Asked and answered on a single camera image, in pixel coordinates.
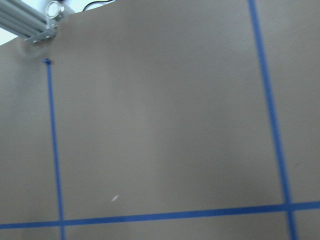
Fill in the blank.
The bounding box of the small metal cylinder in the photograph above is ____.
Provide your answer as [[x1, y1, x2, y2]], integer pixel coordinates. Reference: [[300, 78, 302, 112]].
[[45, 0, 64, 19]]

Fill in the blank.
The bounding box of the black cable on white table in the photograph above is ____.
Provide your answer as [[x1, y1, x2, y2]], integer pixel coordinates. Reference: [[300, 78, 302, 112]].
[[82, 0, 116, 12]]

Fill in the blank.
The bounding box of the aluminium frame post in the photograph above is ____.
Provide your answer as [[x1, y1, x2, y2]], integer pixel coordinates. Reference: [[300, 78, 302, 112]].
[[0, 0, 57, 44]]

